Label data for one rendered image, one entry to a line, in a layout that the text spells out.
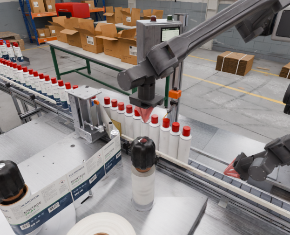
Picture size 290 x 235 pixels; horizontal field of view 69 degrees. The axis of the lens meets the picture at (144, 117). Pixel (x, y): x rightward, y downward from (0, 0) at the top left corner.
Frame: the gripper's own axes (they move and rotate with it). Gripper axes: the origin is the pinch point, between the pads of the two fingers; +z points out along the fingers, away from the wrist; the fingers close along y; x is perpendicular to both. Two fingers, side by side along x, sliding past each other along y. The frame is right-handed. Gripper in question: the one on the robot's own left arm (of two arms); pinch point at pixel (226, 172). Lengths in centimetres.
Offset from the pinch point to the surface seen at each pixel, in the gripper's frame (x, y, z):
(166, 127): -29.3, 1.3, 9.9
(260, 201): 12.9, 4.2, -7.4
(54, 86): -94, 2, 66
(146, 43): -61, 1, -9
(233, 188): 5.3, 4.2, -1.0
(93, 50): -170, -133, 156
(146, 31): -64, 1, -13
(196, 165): -6.7, -2.3, 13.1
